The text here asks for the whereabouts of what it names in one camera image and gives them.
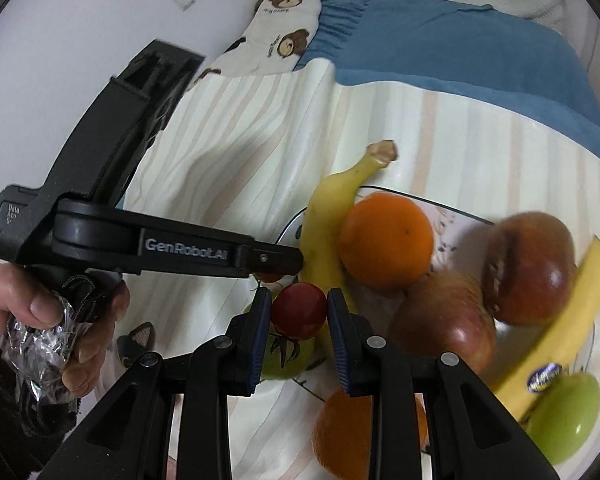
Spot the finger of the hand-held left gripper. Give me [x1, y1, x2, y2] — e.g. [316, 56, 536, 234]
[251, 241, 305, 281]

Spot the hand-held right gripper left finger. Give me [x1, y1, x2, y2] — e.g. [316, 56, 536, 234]
[37, 287, 273, 480]

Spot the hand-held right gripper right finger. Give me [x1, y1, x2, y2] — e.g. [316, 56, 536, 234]
[326, 287, 563, 480]

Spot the green apple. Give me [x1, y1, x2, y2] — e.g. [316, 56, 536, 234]
[242, 300, 317, 381]
[525, 372, 600, 466]

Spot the red cherry tomato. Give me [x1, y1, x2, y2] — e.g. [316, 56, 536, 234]
[267, 282, 327, 361]

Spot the large orange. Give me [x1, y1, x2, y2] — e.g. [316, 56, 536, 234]
[312, 387, 428, 479]

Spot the red brown apple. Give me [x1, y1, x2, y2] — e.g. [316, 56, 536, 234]
[387, 272, 497, 373]
[481, 211, 577, 326]

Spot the small orange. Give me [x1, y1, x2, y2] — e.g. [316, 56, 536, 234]
[338, 192, 436, 293]

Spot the white patterned plate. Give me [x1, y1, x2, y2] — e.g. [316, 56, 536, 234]
[247, 185, 600, 461]

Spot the person's left hand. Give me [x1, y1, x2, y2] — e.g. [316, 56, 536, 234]
[0, 262, 131, 401]

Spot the striped cat printed blanket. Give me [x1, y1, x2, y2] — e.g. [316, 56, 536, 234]
[70, 57, 600, 480]

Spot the crinkled silver wrap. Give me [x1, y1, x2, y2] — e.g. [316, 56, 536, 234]
[0, 297, 81, 403]

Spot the yellow banana with sticker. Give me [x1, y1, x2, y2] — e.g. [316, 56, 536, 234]
[490, 235, 600, 423]

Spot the bear printed pillow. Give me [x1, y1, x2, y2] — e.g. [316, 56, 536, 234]
[185, 0, 323, 92]

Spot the blue cloth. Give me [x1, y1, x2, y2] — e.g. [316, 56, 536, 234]
[292, 0, 600, 173]

